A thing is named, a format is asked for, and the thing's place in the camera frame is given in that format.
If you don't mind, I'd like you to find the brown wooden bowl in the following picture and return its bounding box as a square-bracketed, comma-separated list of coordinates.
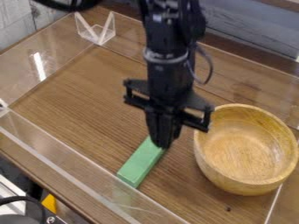
[194, 103, 299, 196]

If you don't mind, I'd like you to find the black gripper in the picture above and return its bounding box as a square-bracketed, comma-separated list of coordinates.
[123, 52, 216, 150]

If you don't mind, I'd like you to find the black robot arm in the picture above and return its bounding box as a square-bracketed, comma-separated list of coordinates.
[124, 0, 214, 149]

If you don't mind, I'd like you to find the clear acrylic wall enclosure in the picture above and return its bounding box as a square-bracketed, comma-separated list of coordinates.
[0, 8, 299, 224]

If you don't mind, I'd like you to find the black cable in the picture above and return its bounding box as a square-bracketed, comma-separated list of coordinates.
[0, 196, 43, 224]

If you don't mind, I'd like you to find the yellow label plate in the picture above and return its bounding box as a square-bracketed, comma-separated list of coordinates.
[41, 194, 58, 214]

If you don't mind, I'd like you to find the green rectangular block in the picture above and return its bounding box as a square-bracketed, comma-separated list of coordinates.
[116, 136, 164, 188]

